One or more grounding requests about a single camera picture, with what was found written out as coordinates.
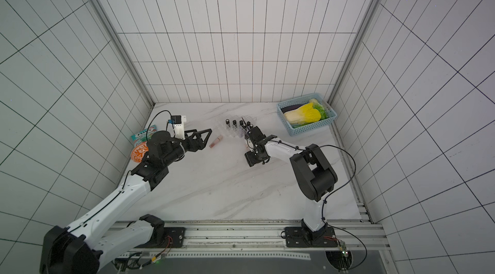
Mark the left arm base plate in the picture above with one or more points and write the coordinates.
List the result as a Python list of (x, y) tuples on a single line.
[(170, 238)]

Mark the green candy packet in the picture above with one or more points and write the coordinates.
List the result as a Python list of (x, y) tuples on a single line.
[(143, 136)]

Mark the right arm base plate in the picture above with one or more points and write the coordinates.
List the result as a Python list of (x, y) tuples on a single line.
[(299, 237)]

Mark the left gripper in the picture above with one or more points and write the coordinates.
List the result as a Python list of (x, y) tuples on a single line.
[(201, 144)]

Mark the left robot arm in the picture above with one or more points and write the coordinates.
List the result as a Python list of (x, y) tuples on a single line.
[(84, 247)]

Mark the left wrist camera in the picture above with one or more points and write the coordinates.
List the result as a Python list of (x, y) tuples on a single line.
[(178, 123)]

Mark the orange patterned cup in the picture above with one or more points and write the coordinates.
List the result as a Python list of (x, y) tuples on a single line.
[(138, 153)]

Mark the dark purple toy eggplant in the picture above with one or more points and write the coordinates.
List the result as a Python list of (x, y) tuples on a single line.
[(290, 108)]

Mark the teal plastic basket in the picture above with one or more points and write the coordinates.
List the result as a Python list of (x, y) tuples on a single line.
[(303, 100)]

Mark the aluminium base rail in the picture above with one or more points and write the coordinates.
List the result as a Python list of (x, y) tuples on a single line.
[(268, 239)]

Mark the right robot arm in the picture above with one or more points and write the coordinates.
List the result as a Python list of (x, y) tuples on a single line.
[(314, 174)]

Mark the peach lip gloss tube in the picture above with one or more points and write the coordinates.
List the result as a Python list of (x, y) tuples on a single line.
[(216, 141)]

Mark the clear acrylic lipstick organizer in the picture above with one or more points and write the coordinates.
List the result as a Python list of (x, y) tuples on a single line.
[(239, 132)]

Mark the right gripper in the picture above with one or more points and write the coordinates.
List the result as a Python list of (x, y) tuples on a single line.
[(253, 135)]

